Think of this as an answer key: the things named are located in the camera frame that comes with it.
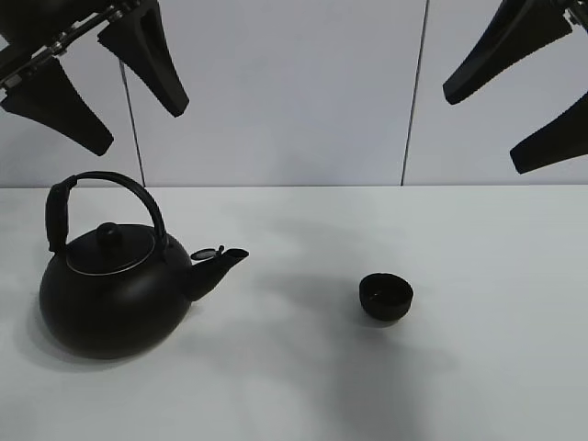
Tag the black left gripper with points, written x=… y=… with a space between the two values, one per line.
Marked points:
x=135 y=34

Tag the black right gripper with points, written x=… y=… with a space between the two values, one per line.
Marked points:
x=518 y=29

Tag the black teapot with handle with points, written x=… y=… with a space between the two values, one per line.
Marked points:
x=121 y=289

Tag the small black teacup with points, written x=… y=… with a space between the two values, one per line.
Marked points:
x=385 y=297

